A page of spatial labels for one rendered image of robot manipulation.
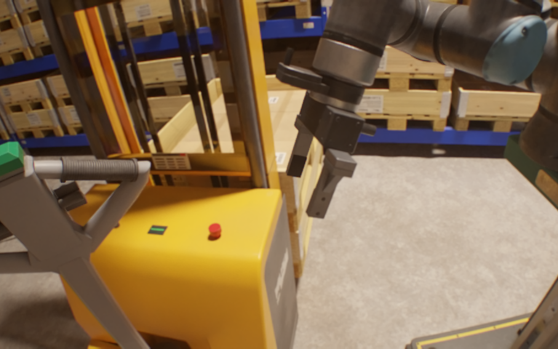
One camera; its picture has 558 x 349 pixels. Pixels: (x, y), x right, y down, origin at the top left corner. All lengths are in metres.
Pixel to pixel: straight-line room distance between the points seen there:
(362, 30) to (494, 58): 0.17
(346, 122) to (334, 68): 0.07
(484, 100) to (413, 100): 0.57
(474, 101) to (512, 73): 2.44
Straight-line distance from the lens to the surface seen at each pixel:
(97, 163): 0.58
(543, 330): 1.22
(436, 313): 1.94
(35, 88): 4.13
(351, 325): 1.83
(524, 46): 0.47
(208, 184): 1.51
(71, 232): 0.66
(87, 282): 0.77
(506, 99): 2.99
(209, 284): 1.02
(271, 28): 2.65
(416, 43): 0.54
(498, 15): 0.48
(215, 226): 1.01
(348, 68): 0.46
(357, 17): 0.46
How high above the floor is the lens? 1.58
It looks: 35 degrees down
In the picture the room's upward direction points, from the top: 8 degrees counter-clockwise
